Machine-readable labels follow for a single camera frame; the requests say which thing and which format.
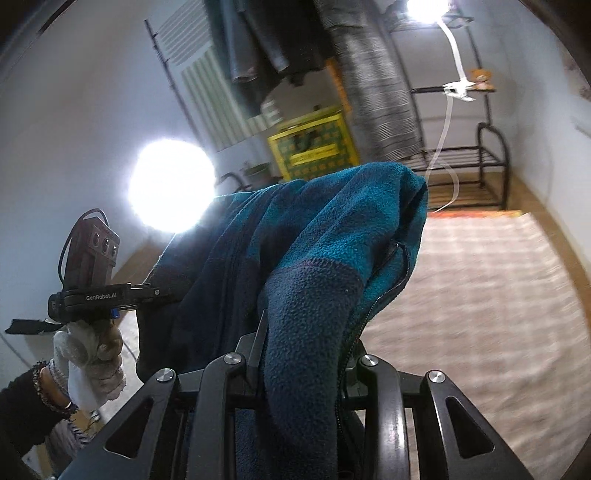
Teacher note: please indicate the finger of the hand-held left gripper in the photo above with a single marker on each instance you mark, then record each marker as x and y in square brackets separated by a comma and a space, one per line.
[154, 294]

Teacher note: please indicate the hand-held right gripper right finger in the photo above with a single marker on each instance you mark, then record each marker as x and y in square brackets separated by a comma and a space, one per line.
[369, 385]

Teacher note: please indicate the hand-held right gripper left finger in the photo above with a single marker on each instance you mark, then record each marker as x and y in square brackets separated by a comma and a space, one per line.
[256, 355]

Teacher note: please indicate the blue plaid fleece jacket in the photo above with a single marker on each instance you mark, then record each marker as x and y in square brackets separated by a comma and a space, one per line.
[323, 230]

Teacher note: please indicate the person's left forearm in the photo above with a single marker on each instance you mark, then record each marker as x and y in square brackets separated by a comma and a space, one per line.
[18, 415]

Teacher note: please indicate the black metal clothes rack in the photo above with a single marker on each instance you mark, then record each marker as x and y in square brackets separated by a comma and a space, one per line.
[489, 161]

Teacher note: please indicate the person's left hand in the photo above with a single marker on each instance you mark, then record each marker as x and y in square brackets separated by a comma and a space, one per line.
[92, 364]

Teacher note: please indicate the bright round lamp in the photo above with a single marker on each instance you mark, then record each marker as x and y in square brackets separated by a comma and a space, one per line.
[171, 187]

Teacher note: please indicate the dark pot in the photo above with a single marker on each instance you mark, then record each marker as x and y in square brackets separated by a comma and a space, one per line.
[257, 173]

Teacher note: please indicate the yellow patterned box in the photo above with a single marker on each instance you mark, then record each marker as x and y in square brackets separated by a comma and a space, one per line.
[314, 147]

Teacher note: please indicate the dark green hanging jacket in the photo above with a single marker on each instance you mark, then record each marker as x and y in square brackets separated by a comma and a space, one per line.
[214, 23]

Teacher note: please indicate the orange scarf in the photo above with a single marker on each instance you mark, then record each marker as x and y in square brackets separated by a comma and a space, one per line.
[339, 87]

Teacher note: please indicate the black hanging jacket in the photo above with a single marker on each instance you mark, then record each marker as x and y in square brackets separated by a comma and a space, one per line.
[281, 37]

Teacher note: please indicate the grey plaid hanging coat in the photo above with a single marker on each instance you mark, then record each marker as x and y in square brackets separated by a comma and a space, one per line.
[374, 92]

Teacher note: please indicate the small brown teddy bear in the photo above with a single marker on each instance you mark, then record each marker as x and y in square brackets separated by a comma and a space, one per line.
[480, 78]

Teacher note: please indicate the white clip lamp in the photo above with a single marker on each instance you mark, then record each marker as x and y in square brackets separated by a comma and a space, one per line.
[427, 7]

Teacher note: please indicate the green striped wall hanging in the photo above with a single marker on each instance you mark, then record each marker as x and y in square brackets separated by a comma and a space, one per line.
[203, 92]

